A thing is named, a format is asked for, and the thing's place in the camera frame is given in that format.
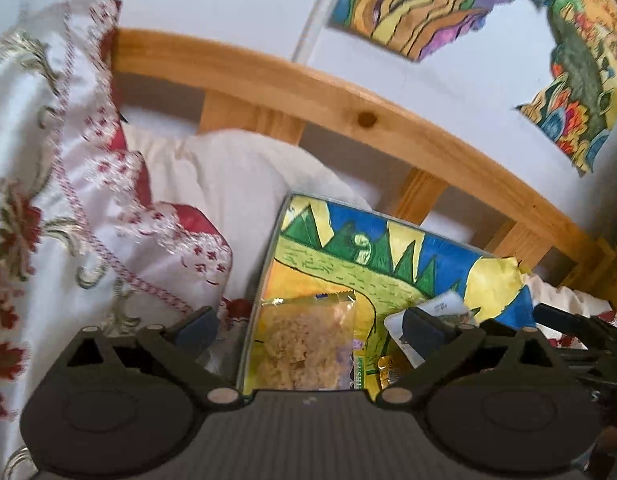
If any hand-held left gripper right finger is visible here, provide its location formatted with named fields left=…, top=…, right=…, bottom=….
left=375, top=306, right=564, bottom=411

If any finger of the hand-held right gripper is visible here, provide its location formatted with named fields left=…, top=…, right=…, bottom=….
left=532, top=302, right=596, bottom=335

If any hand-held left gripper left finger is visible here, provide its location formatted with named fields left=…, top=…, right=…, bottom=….
left=56, top=306, right=244, bottom=411

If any green vegetable snack packet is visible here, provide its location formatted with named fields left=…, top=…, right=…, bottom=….
left=385, top=291, right=479, bottom=366

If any yellow snack packet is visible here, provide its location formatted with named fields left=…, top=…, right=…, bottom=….
left=258, top=292, right=361, bottom=392

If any metal tray with dinosaur drawing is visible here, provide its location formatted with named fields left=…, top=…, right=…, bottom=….
left=236, top=192, right=539, bottom=396

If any white pillow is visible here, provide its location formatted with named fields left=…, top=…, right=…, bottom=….
left=121, top=125, right=374, bottom=376

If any floral satin blanket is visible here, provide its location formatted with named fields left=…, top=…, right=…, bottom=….
left=0, top=0, right=234, bottom=480

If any landscape drawing wall poster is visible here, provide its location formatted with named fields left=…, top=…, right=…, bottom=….
left=513, top=0, right=617, bottom=176

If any white wall pipe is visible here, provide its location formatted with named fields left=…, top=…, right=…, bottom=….
left=292, top=0, right=351, bottom=61

